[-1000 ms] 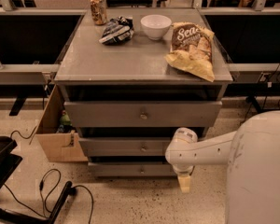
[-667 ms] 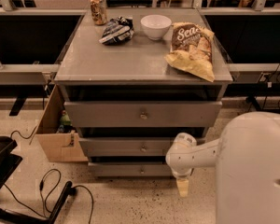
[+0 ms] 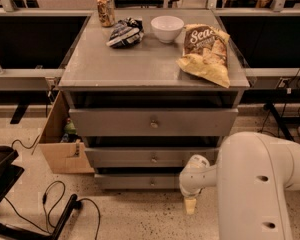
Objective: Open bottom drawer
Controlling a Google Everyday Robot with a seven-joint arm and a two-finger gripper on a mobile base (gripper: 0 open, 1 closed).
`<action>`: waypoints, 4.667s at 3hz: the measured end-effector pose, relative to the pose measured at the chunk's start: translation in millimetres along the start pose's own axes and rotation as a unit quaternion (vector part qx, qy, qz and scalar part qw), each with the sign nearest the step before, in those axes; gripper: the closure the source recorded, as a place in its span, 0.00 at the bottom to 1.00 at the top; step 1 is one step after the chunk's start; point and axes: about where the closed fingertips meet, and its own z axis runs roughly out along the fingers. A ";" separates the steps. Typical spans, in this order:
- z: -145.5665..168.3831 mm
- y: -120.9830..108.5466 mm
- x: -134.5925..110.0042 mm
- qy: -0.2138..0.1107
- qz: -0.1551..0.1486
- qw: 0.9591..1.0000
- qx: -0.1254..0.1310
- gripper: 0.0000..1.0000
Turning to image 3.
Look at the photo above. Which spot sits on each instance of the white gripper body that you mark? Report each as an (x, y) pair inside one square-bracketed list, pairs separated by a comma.
[(189, 188)]

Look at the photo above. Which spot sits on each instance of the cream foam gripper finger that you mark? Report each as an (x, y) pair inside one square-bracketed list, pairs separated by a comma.
[(190, 205)]

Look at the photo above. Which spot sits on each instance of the grey bottom drawer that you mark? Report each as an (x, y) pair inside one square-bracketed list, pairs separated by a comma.
[(137, 181)]

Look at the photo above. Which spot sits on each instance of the grey drawer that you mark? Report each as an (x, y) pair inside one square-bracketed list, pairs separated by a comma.
[(146, 156), (137, 181), (153, 122)]

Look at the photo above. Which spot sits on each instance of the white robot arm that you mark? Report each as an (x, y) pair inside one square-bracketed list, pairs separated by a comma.
[(252, 173)]

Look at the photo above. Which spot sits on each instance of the grey middle drawer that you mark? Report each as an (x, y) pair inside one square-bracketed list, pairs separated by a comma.
[(146, 156)]

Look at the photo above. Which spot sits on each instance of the grey drawer cabinet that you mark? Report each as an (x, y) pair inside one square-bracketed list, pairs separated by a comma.
[(143, 76)]

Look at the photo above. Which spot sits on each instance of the grey top drawer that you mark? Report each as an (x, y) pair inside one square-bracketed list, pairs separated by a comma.
[(153, 122)]

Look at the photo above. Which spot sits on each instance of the black desk leg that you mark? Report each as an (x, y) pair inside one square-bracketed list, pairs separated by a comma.
[(282, 122)]

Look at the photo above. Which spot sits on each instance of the cardboard box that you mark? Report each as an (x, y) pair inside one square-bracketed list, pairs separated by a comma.
[(62, 157)]

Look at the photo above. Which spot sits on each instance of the green bottle in box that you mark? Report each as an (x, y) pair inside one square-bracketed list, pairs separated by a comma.
[(69, 128)]

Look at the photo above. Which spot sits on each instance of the yellow chip bag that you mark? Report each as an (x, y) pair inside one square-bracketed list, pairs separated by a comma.
[(205, 53)]

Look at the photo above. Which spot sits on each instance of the white bowl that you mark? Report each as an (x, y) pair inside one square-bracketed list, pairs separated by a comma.
[(166, 28)]

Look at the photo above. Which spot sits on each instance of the dark blue snack bag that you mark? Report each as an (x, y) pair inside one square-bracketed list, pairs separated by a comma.
[(127, 32)]

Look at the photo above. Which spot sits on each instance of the golden drink can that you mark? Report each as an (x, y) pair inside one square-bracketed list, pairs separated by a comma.
[(105, 10)]

